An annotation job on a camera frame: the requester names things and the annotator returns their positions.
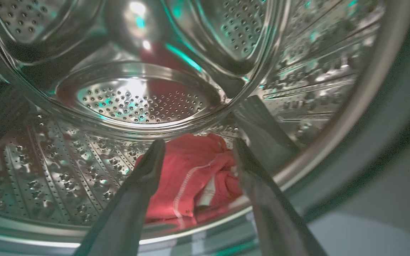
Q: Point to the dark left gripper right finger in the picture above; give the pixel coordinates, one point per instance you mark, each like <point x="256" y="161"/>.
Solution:
<point x="272" y="220"/>

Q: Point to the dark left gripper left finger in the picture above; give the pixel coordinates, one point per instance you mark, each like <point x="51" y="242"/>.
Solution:
<point x="126" y="213"/>

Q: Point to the red garment with white trim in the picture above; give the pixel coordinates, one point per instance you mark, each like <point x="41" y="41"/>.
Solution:
<point x="190" y="170"/>

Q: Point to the white front-load washing machine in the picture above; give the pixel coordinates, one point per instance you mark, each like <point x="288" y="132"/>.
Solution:
<point x="137" y="99"/>

